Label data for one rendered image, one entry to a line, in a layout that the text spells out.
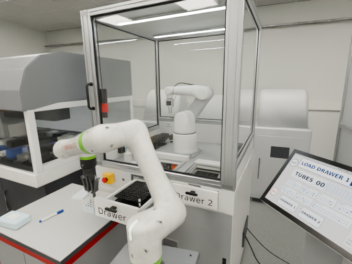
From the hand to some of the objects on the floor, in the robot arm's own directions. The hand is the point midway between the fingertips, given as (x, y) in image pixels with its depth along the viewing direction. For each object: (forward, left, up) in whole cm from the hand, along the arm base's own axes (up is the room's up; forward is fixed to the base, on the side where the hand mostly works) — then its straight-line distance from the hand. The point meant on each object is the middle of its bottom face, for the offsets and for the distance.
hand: (91, 196), depth 137 cm
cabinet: (+68, -35, -84) cm, 114 cm away
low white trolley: (-6, +17, -83) cm, 85 cm away
